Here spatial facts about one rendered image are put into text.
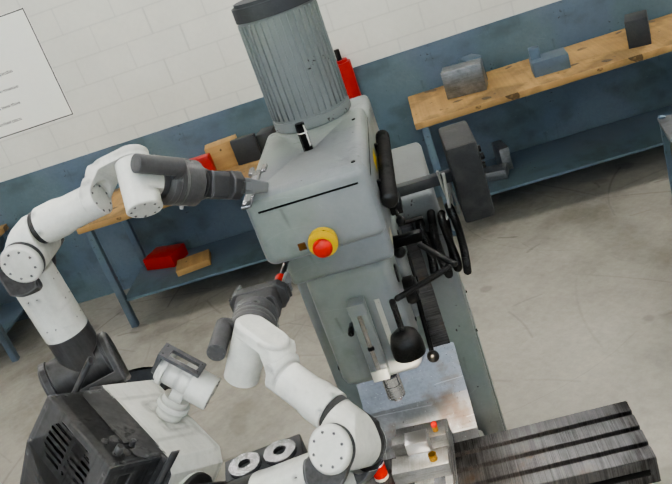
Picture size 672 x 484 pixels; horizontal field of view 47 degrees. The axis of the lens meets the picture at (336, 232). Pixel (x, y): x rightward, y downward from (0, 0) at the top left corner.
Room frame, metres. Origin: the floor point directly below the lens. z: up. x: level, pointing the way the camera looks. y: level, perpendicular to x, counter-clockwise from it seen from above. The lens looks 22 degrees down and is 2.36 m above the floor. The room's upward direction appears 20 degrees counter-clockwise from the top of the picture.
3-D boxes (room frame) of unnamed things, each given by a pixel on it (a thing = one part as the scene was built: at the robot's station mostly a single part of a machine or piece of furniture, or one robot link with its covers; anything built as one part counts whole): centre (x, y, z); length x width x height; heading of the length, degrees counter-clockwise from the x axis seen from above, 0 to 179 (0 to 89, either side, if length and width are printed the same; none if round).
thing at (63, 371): (1.43, 0.58, 1.71); 0.12 x 0.09 x 0.14; 105
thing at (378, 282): (1.67, -0.01, 1.47); 0.21 x 0.19 x 0.32; 81
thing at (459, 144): (1.91, -0.38, 1.62); 0.20 x 0.09 x 0.21; 171
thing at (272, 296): (1.37, 0.20, 1.70); 0.13 x 0.12 x 0.10; 81
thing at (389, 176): (1.68, -0.15, 1.79); 0.45 x 0.04 x 0.04; 171
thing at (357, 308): (1.56, 0.01, 1.44); 0.04 x 0.04 x 0.21; 81
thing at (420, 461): (1.61, 0.00, 1.01); 0.15 x 0.06 x 0.04; 79
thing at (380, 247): (1.71, -0.01, 1.68); 0.34 x 0.24 x 0.10; 171
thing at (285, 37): (1.92, -0.04, 2.05); 0.20 x 0.20 x 0.32
